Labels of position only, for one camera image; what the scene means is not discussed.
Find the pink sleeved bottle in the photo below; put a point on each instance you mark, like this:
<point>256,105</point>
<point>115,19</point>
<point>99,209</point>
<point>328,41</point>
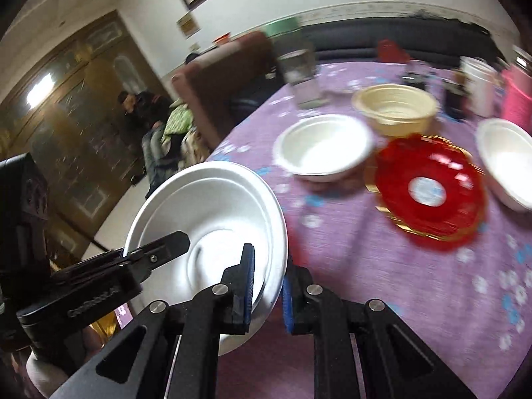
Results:
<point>517,103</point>

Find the small dark jar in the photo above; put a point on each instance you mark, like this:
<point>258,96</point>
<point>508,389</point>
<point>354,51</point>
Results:
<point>456,96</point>

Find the white paper bowl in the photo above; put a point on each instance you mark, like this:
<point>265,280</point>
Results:
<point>505,152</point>
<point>220,206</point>
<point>325,148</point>

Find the red plastic bag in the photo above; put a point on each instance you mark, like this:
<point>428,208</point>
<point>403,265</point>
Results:
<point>390,52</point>

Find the small wall plaque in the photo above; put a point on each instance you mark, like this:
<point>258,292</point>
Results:
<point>188,25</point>

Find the cream plastic bowl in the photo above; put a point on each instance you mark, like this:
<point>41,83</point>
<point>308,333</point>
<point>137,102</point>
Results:
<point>394,110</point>

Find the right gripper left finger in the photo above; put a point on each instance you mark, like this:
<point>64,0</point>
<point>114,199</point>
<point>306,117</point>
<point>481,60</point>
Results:
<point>171,351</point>

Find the white plastic cup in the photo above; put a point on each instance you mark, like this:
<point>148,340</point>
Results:
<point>480,84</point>

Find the seated man dark jacket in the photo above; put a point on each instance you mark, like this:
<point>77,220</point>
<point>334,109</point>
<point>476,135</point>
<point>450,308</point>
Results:
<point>148,113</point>

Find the brown armchair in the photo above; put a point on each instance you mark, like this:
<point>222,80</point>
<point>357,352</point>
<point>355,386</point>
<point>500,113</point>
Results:
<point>224,86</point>

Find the red plastic flower plate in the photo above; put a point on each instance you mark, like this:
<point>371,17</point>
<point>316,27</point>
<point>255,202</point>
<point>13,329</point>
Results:
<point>430,189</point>

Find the black leather sofa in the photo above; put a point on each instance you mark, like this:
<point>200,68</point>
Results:
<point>437,41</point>

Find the purple floral tablecloth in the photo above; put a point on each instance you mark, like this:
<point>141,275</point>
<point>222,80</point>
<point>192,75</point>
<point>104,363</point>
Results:
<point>472,305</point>

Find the glass jar green lid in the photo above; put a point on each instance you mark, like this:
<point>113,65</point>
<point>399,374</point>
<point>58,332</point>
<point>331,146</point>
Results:
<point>296,60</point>

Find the brown wooden cabinet doors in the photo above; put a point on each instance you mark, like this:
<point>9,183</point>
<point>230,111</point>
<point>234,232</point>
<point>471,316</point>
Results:
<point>64,112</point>

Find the green patterned cushion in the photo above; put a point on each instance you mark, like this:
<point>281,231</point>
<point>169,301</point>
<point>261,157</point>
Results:
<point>179,123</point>

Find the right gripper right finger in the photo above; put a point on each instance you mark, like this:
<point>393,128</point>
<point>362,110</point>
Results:
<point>363,350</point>

